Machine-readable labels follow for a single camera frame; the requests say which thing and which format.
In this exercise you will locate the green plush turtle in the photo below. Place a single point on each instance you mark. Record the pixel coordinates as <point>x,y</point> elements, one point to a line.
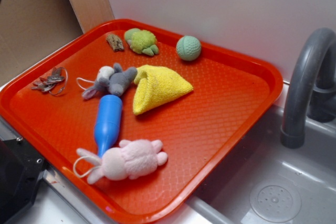
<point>142,41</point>

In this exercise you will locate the orange plastic tray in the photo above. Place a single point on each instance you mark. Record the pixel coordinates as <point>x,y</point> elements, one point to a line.
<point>231,92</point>

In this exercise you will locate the yellow knitted cloth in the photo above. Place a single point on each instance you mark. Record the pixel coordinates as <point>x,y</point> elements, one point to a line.
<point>157,86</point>

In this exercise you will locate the silver keys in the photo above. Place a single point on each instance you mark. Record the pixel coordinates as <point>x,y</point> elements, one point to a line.
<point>54,84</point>

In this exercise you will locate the grey and white plush mouse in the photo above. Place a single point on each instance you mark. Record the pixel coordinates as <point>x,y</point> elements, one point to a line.
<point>112,80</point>

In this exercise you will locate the blue plastic bottle toy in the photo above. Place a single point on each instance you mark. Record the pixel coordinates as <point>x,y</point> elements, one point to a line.
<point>107,127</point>

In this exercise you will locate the green textured ball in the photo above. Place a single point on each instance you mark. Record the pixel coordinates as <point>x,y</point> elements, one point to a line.
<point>188,48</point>

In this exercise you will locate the grey plastic sink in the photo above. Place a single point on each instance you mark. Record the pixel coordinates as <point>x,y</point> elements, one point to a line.
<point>261,181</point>

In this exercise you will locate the pink plush bunny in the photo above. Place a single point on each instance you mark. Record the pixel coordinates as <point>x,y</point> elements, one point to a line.
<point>131,159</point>

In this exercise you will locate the grey plastic faucet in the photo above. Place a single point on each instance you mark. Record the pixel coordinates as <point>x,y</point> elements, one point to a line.
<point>311,92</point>

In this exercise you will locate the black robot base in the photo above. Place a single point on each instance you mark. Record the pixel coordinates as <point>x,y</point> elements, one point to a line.
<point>22,169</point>

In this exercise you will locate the brown wood piece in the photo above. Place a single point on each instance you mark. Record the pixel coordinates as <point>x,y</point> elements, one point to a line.
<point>115,42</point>

